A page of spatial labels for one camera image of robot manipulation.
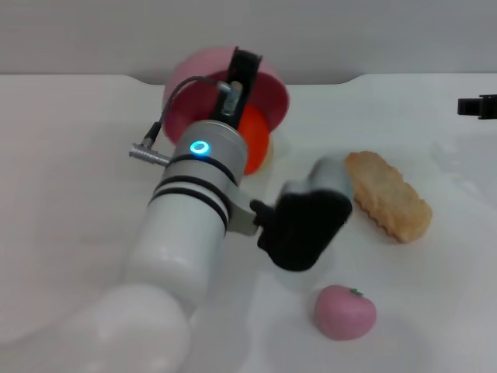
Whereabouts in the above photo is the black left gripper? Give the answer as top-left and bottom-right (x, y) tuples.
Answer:
(211, 46), (266, 132)

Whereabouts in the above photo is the left wrist camera housing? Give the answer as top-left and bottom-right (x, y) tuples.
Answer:
(250, 153), (354, 273)

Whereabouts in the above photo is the pink plastic bowl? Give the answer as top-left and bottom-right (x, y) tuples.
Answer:
(162, 46), (291, 149)

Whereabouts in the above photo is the toasted bread slice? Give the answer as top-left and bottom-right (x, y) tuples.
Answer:
(344, 151), (433, 244)

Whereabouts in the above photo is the orange toy fruit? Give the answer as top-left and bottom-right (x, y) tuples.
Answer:
(236, 103), (271, 176)

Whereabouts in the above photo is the pink toy peach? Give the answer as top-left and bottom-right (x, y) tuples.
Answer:
(313, 284), (377, 342)

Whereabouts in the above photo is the left arm grey cable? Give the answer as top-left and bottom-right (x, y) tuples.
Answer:
(129, 75), (244, 160)

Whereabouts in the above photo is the beige round bun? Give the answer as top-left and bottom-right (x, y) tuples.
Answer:
(255, 135), (276, 173)

